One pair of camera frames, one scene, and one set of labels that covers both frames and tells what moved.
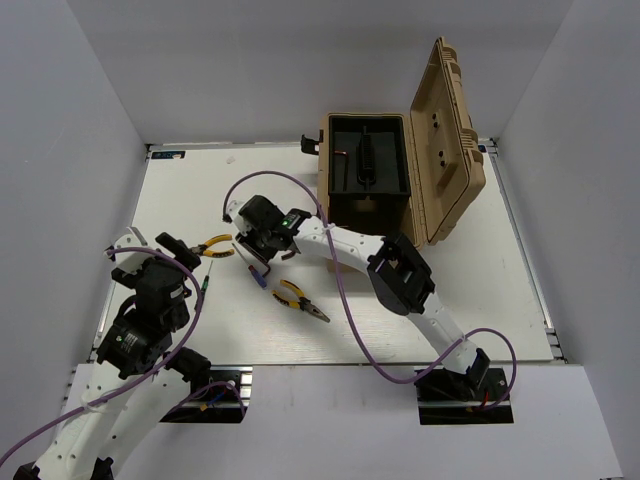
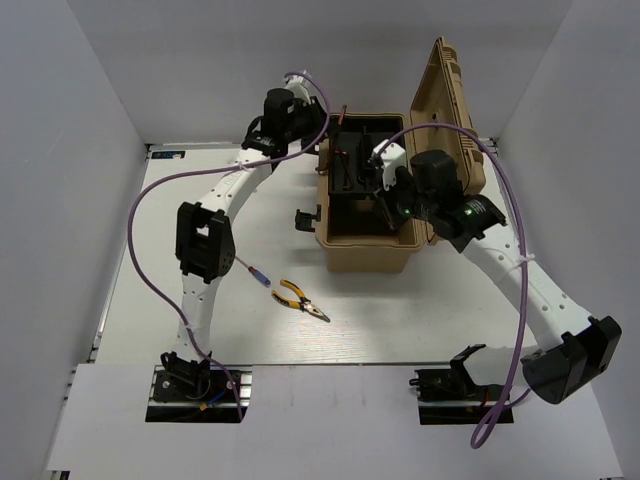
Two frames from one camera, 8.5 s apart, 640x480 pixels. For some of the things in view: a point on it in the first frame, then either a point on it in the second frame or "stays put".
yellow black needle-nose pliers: (303, 303) stays put
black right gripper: (249, 241) -> (402, 179)
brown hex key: (248, 249) -> (342, 114)
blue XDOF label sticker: (168, 155) stays put
